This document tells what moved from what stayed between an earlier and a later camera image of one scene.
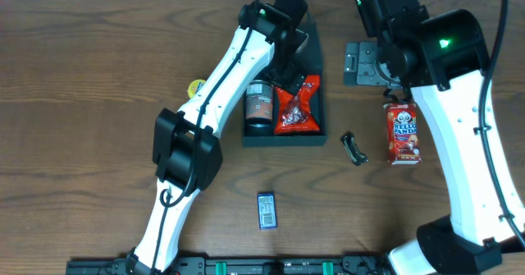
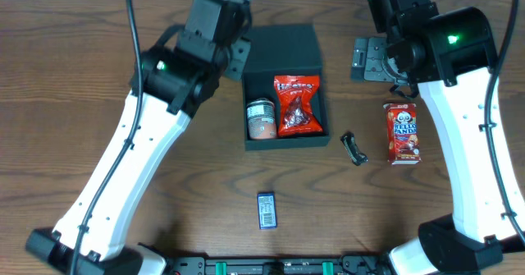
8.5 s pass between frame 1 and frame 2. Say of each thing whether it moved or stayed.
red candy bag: stayed
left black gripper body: moved
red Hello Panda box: stayed
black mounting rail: stayed
